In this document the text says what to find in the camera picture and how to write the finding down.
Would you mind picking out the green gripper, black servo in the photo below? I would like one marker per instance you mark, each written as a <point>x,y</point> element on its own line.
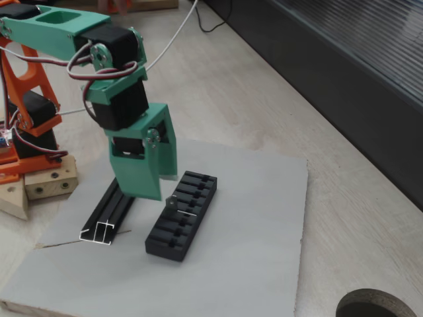
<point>132,165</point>

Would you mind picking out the small metal T-nut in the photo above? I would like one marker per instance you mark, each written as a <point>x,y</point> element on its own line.
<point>171,202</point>

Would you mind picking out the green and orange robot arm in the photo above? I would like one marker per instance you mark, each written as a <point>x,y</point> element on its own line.
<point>39,36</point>

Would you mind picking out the black slotted holder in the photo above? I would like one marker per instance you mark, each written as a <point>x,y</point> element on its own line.
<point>165,251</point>

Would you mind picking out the grey board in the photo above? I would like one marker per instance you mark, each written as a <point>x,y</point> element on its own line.
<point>231,214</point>

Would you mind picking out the wooden block with screws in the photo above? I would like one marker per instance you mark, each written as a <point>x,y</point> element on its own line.
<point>33,185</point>

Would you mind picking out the triangular wooden wedge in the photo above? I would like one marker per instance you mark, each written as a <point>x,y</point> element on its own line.
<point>13,201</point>

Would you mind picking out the small circuit board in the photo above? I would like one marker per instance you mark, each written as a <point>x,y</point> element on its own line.
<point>3,138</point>

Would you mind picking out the wooden plank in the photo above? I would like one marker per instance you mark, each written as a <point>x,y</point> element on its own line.
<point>158,4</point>

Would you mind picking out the ribbed translucent panel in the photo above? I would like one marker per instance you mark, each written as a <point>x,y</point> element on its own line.
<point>380,33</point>

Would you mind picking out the black aluminium profile rail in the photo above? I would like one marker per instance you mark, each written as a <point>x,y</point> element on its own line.
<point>105,211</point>

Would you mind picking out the dark window frame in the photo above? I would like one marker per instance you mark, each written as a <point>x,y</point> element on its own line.
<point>330,82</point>

